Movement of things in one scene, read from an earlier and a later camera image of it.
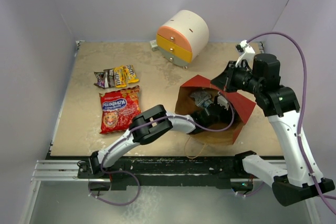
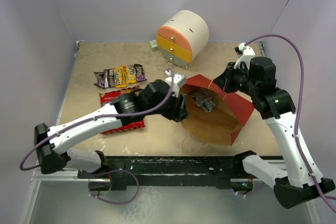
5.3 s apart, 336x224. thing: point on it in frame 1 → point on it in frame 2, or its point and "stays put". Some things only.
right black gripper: [225, 80] stays put
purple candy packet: [101, 80] stays put
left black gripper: [226, 119] → [178, 112]
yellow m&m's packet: [130, 71] stays put
